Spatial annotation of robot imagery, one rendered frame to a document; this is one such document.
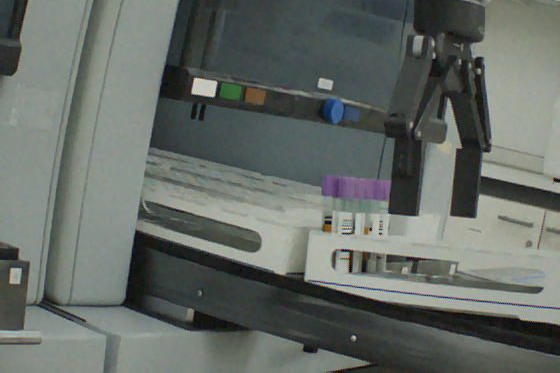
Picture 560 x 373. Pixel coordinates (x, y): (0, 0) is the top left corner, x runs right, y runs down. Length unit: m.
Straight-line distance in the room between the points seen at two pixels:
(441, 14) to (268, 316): 0.34
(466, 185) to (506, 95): 3.12
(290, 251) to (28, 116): 0.30
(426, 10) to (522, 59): 3.18
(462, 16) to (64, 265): 0.47
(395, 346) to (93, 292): 0.32
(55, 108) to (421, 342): 0.41
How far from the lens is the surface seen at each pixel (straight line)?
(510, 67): 4.37
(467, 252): 1.12
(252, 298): 1.22
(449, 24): 1.17
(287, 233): 1.22
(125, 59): 1.23
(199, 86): 1.28
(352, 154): 1.86
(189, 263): 1.27
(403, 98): 1.12
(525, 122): 4.32
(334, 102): 1.48
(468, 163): 1.25
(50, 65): 1.15
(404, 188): 1.13
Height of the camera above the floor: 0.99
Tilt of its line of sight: 3 degrees down
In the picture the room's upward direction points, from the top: 11 degrees clockwise
